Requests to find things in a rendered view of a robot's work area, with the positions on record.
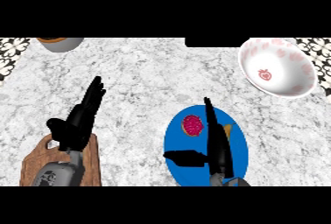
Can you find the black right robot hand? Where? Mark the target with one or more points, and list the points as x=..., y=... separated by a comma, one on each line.
x=217, y=145

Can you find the grey pot with orange rim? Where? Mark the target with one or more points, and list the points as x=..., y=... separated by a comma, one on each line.
x=59, y=43

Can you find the white bowl with pink print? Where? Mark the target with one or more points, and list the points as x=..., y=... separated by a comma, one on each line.
x=275, y=67

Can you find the blue plate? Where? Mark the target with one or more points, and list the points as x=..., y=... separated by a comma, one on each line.
x=189, y=140

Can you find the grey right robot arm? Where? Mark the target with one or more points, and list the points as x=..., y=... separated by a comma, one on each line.
x=227, y=181

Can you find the brown wooden cutting board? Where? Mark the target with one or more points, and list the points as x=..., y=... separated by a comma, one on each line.
x=90, y=166

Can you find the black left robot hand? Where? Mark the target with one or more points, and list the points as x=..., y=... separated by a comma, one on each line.
x=81, y=116

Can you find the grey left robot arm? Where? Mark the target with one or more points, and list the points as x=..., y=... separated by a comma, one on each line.
x=59, y=170

